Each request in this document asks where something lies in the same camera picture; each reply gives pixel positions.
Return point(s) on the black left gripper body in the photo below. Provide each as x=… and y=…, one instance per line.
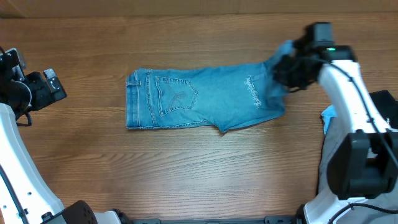
x=36, y=93

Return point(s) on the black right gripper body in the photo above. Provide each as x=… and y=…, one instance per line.
x=288, y=73

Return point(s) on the blue denim jeans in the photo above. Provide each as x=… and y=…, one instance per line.
x=228, y=97

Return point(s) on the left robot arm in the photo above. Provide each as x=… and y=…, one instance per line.
x=25, y=197

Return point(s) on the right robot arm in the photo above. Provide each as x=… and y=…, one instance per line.
x=364, y=165

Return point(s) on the light blue garment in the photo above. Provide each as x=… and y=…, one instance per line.
x=327, y=116

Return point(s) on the grey trousers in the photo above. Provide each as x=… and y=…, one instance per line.
x=359, y=215

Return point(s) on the black garment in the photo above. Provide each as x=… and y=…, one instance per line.
x=386, y=104

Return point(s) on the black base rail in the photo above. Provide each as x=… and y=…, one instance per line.
x=214, y=221

